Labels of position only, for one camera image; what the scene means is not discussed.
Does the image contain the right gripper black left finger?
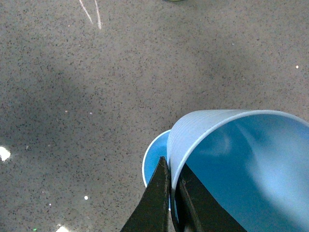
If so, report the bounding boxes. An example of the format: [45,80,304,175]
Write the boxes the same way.
[121,157,170,232]

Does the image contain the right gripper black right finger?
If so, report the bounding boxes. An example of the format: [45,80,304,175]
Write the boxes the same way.
[172,164,246,232]

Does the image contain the light blue plastic cup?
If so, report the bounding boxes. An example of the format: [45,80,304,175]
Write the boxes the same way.
[167,110,309,232]

